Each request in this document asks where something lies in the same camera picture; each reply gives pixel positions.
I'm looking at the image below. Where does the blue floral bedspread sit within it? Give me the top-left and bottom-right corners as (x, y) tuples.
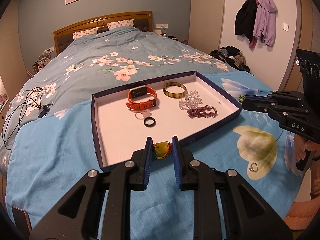
(1, 27), (303, 239)

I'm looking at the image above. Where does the orange smart watch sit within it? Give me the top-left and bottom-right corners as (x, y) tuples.
(126, 85), (157, 111)

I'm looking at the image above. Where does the patterned pillow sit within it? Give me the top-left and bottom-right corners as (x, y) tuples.
(72, 27), (98, 41)
(107, 19), (134, 30)

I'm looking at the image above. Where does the purple hanging jacket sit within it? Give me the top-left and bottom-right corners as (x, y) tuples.
(249, 0), (277, 50)

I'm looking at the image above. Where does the white wall socket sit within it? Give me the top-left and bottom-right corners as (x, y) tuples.
(155, 23), (168, 28)

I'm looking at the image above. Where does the wooden headboard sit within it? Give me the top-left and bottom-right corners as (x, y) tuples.
(53, 11), (153, 55)

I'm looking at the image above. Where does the pink pendant charm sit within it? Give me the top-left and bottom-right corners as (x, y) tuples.
(135, 109), (152, 120)

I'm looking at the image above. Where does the purple bead bracelet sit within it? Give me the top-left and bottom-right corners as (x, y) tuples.
(187, 105), (218, 119)

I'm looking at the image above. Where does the tortoiseshell bangle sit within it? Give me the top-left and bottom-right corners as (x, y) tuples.
(163, 81), (187, 99)

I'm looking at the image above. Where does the person's right hand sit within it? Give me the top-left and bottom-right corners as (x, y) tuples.
(294, 135), (320, 161)

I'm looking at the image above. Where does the dark clothes pile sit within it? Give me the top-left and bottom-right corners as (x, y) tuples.
(210, 46), (251, 74)

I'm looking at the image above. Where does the navy box lid tray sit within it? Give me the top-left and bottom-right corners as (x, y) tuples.
(91, 71), (242, 171)

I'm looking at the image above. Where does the left patterned pillow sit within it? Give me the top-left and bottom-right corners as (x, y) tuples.
(72, 27), (98, 41)

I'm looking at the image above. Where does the black cable bundle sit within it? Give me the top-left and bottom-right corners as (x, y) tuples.
(2, 87), (54, 151)

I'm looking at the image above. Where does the clear crystal bead bracelet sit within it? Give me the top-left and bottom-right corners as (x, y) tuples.
(178, 90), (203, 111)

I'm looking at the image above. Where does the right patterned pillow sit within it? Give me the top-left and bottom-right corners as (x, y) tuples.
(107, 19), (134, 30)

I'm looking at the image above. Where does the pink sweater forearm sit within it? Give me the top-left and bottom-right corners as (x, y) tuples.
(284, 160), (319, 231)

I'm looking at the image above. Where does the black hanging jacket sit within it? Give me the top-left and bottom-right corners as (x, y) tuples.
(235, 0), (258, 42)

